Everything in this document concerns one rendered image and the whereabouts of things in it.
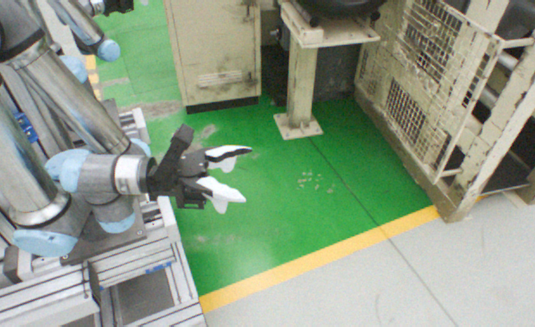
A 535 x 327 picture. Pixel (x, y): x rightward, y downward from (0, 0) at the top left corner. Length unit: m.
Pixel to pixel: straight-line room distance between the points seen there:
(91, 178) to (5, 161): 0.14
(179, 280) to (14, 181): 0.88
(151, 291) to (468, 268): 1.44
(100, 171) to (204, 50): 1.74
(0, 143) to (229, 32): 1.78
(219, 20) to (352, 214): 1.35
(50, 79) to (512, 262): 2.00
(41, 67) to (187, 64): 1.69
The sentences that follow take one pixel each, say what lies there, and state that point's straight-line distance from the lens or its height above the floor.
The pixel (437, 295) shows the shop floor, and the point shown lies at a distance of 1.87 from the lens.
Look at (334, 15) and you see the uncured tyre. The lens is 1.62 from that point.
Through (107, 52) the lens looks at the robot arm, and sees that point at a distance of 1.39.
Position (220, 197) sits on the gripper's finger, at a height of 1.07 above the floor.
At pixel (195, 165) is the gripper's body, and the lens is 0.67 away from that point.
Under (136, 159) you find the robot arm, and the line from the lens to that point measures 0.70.
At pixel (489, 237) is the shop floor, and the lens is 2.18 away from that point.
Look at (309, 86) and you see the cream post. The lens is 2.25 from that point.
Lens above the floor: 1.54
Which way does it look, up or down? 45 degrees down
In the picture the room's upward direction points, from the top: straight up
